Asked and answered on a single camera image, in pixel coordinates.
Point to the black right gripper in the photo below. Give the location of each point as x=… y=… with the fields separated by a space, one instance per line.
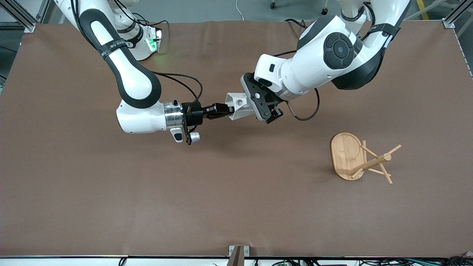
x=193 y=113

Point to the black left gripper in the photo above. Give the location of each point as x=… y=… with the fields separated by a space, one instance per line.
x=275 y=114

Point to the white faceted cup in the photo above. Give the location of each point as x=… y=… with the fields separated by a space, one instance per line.
x=242 y=112

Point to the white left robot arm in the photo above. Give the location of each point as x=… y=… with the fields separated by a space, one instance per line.
x=332 y=51

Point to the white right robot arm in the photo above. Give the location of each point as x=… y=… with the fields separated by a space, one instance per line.
x=136 y=81

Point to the bamboo cup rack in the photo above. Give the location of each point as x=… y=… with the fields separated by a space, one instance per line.
x=345 y=151

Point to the brown table cover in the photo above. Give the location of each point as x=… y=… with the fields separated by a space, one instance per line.
x=229 y=184

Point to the metal edge bracket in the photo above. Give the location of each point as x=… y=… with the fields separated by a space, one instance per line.
x=247 y=251

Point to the brown post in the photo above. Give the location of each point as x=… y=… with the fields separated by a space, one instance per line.
x=235 y=258

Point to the aluminium corner frame profile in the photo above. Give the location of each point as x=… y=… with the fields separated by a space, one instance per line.
x=448 y=23

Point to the upright aluminium frame profile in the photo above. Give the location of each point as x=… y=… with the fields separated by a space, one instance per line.
x=43 y=11

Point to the slanted aluminium frame profile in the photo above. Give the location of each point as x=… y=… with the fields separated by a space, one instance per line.
x=20 y=17

